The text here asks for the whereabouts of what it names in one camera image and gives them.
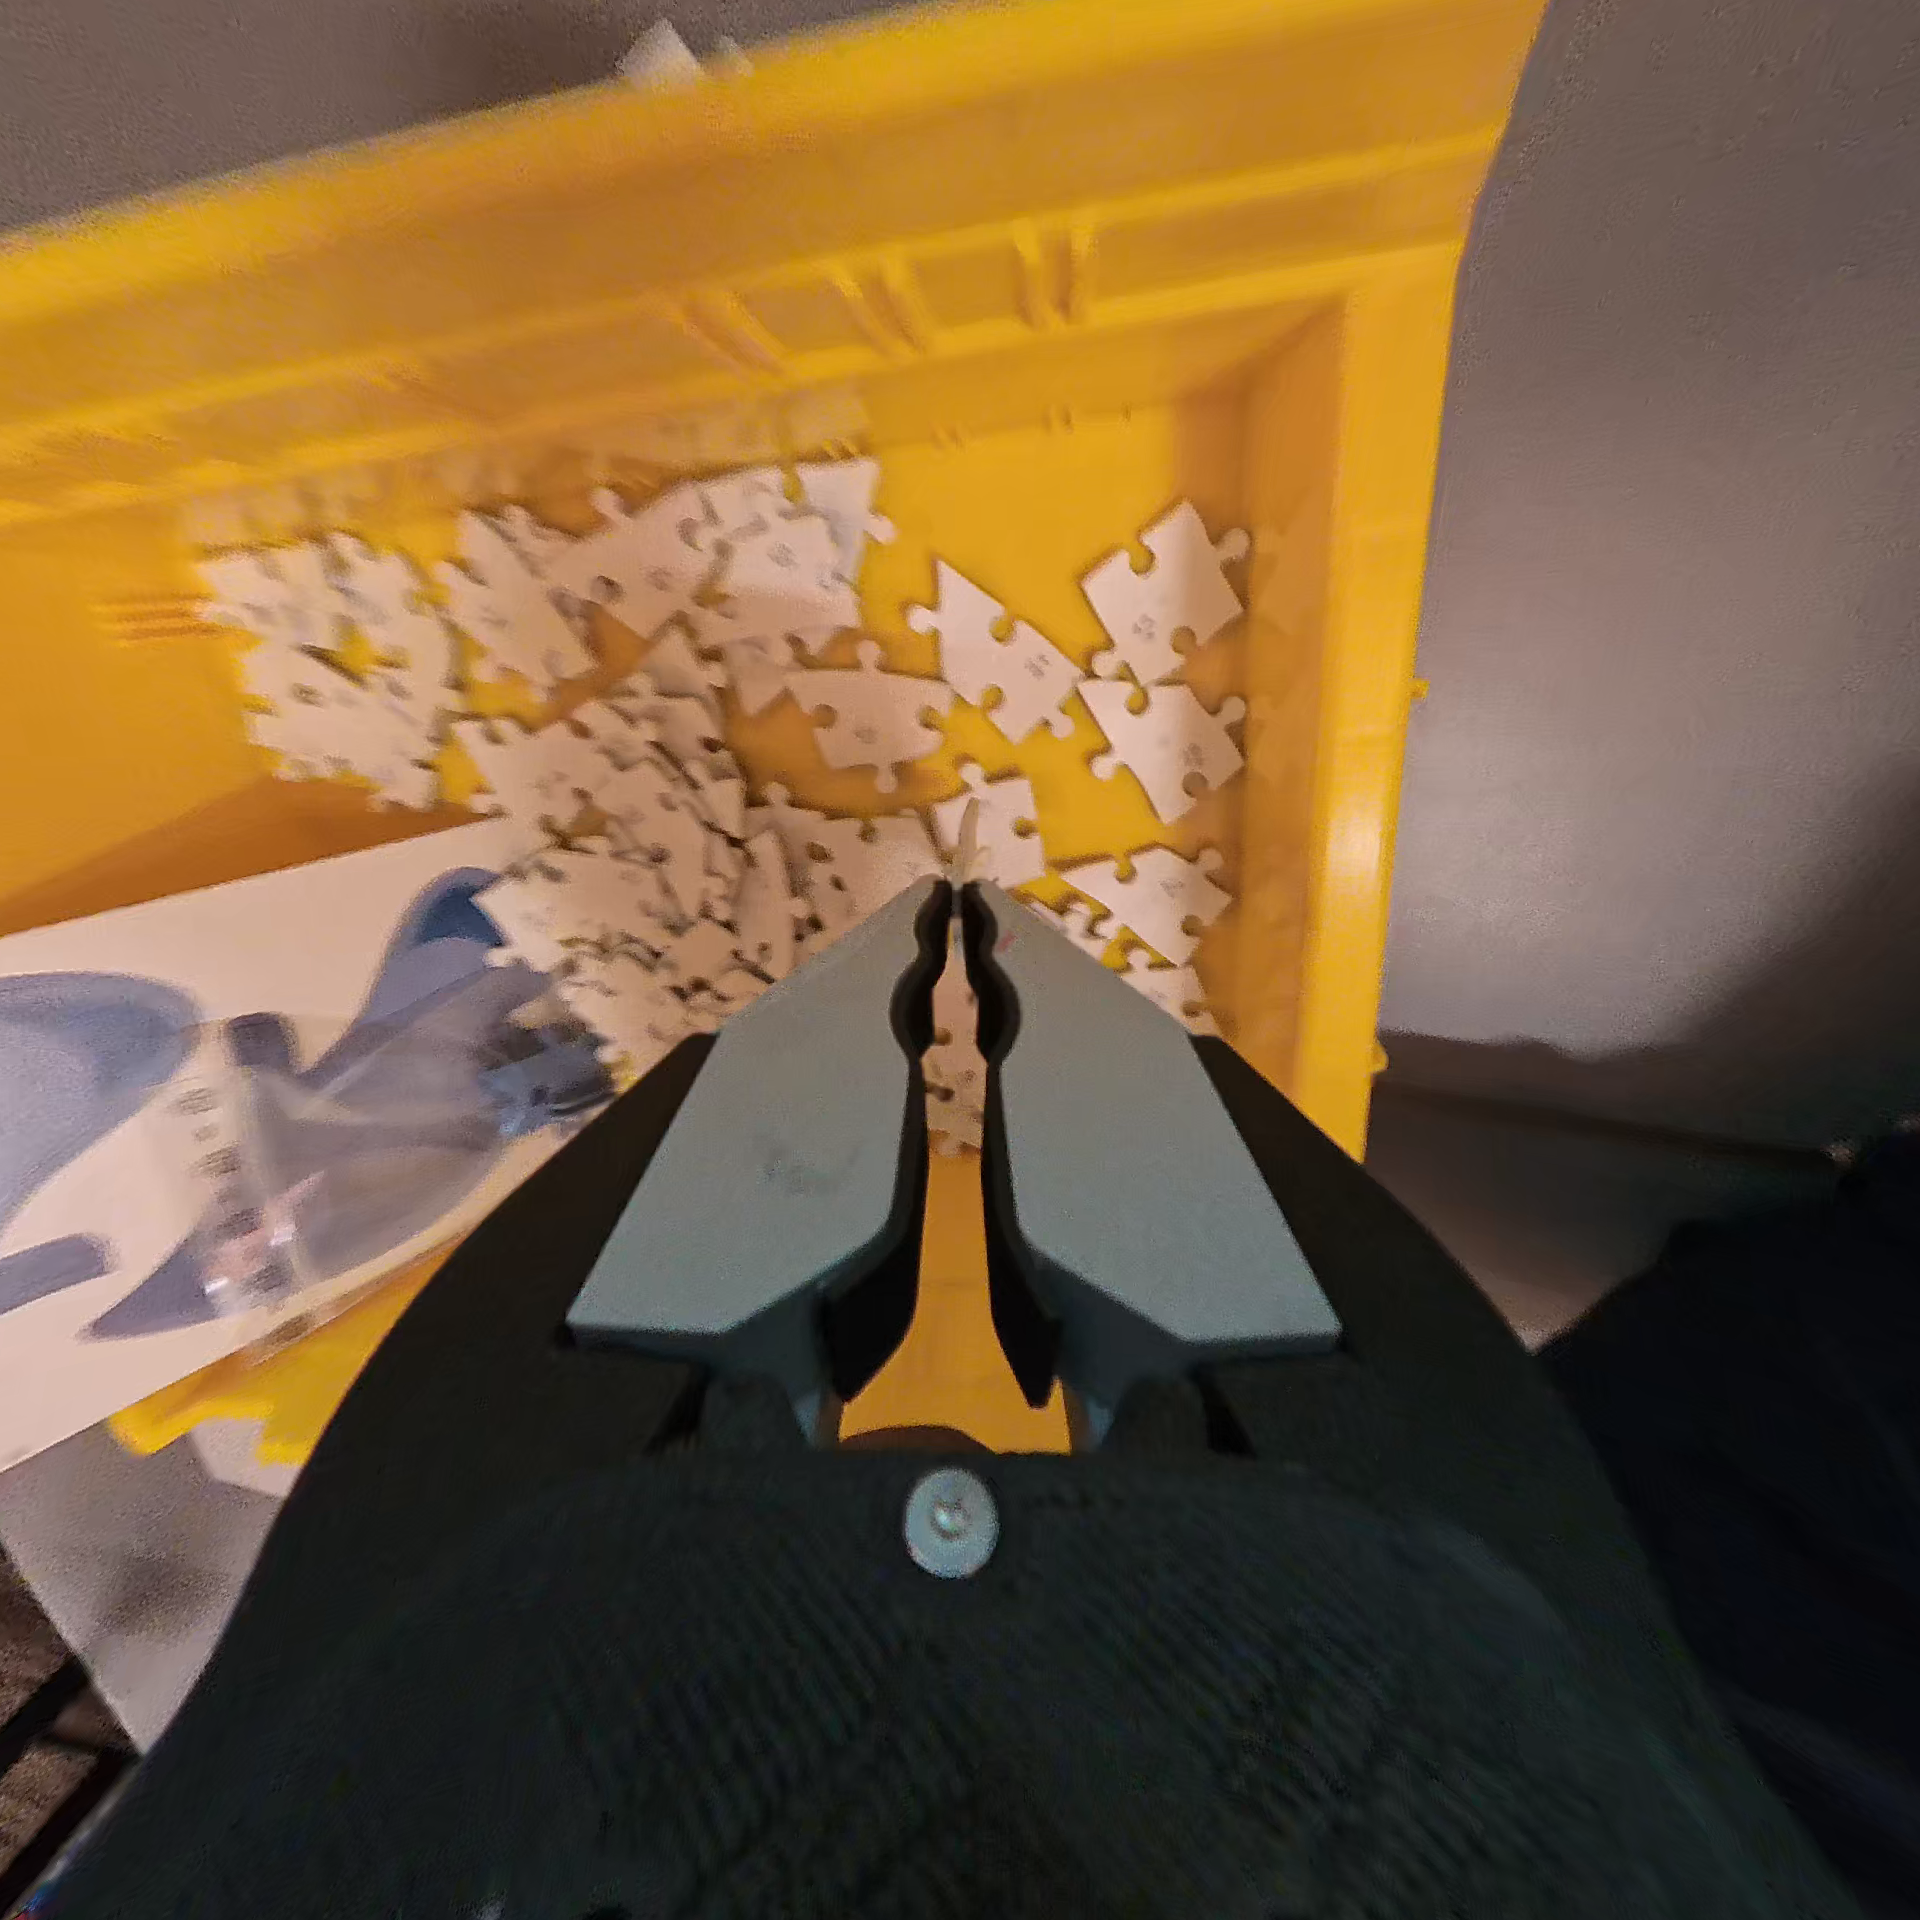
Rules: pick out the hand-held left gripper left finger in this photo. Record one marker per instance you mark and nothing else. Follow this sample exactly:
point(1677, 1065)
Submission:
point(764, 1172)

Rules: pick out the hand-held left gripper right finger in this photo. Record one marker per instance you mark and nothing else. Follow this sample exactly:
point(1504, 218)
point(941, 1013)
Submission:
point(1156, 1172)

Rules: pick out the pile of puzzle pieces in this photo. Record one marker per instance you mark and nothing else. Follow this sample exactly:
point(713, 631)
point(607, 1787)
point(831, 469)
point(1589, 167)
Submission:
point(676, 722)

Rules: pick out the yellow plastic bin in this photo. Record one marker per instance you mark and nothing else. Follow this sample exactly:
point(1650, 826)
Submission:
point(751, 196)

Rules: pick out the white paper sheet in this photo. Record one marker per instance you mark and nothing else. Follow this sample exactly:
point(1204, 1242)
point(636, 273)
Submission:
point(182, 931)

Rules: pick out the white flat carton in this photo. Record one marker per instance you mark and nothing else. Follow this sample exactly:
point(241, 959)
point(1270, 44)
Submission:
point(150, 1561)

